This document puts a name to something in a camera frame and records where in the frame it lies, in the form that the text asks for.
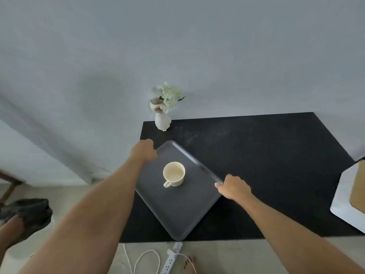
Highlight person's left hand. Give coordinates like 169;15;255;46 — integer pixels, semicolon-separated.
130;139;158;166

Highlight person's right hand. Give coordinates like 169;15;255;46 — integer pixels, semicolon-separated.
214;174;253;202

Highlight dark grey rectangular tray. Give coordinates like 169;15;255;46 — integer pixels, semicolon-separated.
135;140;224;242

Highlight white tissue box wooden lid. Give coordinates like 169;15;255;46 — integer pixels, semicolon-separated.
330;159;365;234

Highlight person's left forearm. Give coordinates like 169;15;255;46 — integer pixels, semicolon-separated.
17;155;146;274

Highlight person's right forearm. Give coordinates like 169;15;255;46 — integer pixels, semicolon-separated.
241;192;365;274

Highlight person's foot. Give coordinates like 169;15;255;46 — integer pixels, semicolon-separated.
182;255;198;274

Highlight cream ceramic cup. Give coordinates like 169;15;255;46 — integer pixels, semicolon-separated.
163;161;186;188

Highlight black table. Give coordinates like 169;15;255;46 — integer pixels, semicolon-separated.
119;112;365;244

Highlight white green artificial flowers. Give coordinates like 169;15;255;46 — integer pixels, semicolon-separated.
155;81;186;114

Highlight white power strip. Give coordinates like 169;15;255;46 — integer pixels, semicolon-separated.
159;242;183;274

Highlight white cable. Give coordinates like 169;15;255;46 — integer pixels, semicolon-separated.
122;243;162;274
173;253;198;274

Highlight brown wooden furniture frame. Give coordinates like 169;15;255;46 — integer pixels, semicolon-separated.
0;170;24;209

